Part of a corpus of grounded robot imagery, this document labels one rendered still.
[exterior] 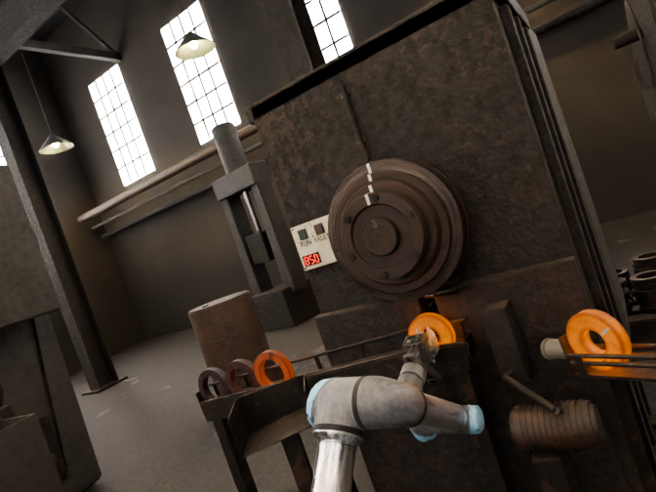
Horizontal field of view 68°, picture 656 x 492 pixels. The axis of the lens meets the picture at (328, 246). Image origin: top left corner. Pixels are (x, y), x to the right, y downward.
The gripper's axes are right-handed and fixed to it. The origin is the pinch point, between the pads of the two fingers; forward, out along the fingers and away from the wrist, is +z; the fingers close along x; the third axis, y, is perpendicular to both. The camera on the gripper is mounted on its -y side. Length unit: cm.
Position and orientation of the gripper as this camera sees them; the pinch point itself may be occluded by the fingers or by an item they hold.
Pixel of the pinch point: (430, 334)
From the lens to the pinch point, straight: 169.5
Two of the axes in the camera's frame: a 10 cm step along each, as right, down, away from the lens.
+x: -8.1, 2.6, 5.3
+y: -4.6, -8.4, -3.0
